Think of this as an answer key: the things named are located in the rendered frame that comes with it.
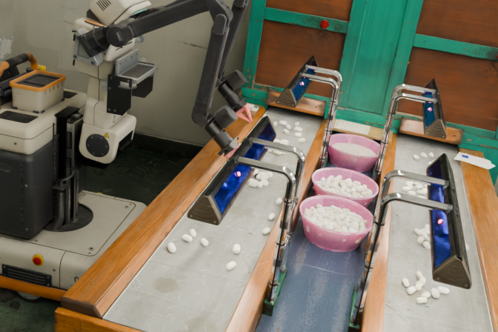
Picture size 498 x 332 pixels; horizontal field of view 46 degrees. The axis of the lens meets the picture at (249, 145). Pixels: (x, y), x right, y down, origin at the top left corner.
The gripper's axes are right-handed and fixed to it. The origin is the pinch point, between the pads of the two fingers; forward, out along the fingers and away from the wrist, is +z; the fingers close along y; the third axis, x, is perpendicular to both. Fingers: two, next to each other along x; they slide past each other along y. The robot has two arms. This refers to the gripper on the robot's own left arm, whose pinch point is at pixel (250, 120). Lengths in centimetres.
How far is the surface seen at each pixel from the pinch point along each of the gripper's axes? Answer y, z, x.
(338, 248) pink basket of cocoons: -62, 49, -21
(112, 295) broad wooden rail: -124, 6, 11
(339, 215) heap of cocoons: -46, 44, -23
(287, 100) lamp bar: -28.9, 0.4, -28.5
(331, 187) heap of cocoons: -24, 39, -19
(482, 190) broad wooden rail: 0, 82, -62
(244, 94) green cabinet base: 50, -9, 13
